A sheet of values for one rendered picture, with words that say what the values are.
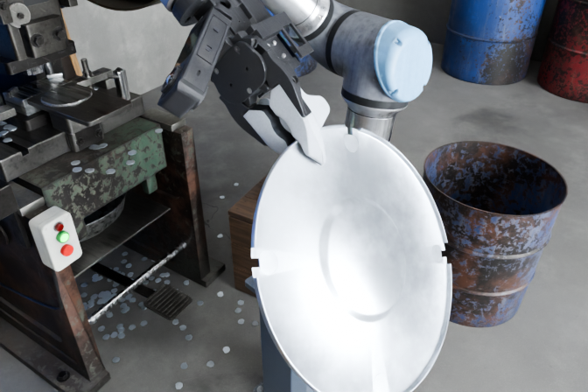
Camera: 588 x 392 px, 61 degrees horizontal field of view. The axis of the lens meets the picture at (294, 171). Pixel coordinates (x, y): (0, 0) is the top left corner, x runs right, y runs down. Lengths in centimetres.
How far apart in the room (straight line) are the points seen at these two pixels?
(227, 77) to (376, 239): 23
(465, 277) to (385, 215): 110
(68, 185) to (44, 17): 42
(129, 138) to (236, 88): 97
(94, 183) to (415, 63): 91
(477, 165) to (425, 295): 129
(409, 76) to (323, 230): 39
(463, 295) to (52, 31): 139
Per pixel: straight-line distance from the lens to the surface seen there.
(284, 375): 137
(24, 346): 183
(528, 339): 185
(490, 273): 164
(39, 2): 142
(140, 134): 148
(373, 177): 57
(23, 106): 148
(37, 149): 140
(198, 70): 45
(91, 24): 308
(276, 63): 48
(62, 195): 137
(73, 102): 138
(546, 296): 201
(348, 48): 83
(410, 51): 81
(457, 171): 186
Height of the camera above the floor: 132
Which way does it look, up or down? 33 degrees down
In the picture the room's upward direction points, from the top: straight up
